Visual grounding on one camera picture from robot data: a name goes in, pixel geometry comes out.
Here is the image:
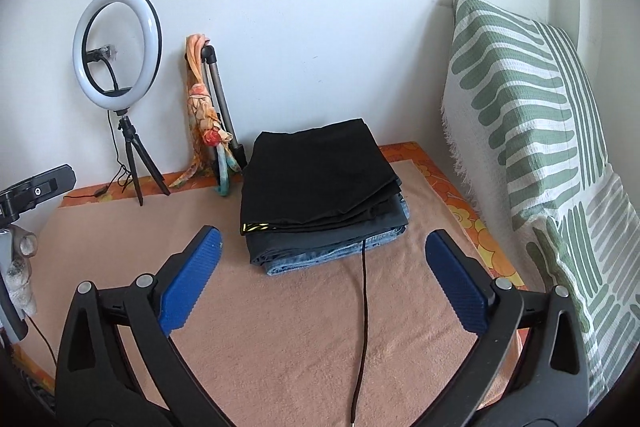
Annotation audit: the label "black pants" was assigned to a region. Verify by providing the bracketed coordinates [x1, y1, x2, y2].
[240, 118, 400, 235]

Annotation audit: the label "white gloved left hand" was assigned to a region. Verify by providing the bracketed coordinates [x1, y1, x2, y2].
[1, 225, 38, 317]

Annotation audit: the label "orange floral bed sheet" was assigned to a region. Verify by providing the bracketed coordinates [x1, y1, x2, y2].
[12, 141, 528, 400]

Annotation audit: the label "black mini tripod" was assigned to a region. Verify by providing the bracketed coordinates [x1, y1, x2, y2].
[115, 108, 173, 207]

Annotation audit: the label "orange patterned scarf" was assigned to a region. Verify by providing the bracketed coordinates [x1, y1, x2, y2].
[169, 34, 241, 196]

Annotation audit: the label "grey folded tripod stand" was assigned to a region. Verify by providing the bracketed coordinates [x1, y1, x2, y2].
[201, 43, 247, 196]

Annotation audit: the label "folded dark grey pants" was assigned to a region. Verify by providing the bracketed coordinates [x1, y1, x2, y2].
[245, 194, 410, 265]

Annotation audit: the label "folded blue jeans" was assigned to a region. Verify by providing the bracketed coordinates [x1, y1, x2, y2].
[246, 195, 410, 277]

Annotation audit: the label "green striped white pillow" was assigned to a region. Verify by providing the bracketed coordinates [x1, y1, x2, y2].
[442, 0, 639, 404]

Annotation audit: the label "black ring light cable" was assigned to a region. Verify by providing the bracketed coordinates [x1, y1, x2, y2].
[93, 108, 132, 198]

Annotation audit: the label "white ring light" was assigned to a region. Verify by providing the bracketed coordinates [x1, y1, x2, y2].
[71, 0, 164, 113]

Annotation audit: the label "black drawstring cord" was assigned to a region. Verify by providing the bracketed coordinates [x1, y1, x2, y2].
[349, 235, 370, 427]

